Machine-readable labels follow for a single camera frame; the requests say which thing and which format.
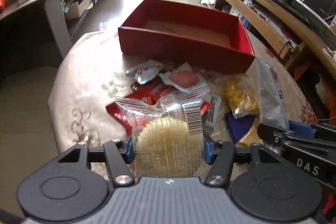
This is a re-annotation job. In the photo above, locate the red cardboard box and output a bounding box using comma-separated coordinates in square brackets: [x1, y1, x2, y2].
[118, 0, 255, 74]

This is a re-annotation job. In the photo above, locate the blue foil packet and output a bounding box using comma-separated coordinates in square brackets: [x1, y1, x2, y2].
[225, 112, 256, 144]

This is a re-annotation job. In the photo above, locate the white red small packet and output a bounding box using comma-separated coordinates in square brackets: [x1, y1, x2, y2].
[125, 60, 165, 85]

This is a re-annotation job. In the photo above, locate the gold foil snack packet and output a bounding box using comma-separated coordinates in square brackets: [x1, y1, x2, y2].
[235, 117, 263, 148]

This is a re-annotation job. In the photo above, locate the yellow corn snack bag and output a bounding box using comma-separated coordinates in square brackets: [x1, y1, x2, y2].
[224, 74, 260, 119]

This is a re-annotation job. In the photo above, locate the sausage snack packet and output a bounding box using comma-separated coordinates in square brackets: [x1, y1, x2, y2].
[158, 63, 206, 92]

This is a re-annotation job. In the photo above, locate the clear rice cracker packet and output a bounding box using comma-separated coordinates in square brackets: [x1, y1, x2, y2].
[114, 82, 212, 178]

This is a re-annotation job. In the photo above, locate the silver Kaprons wafer packet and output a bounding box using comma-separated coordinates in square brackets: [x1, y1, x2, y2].
[255, 59, 289, 129]

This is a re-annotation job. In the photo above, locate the red Trolli candy packet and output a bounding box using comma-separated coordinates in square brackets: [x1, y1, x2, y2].
[105, 77, 210, 136]

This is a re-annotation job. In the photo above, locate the wooden TV stand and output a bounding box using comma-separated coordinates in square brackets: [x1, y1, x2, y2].
[209, 0, 335, 77]

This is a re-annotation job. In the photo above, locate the white cardboard box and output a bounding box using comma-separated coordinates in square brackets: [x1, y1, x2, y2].
[64, 0, 92, 20]

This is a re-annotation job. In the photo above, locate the dark coffee table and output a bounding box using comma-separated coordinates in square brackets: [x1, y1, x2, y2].
[1, 0, 98, 60]

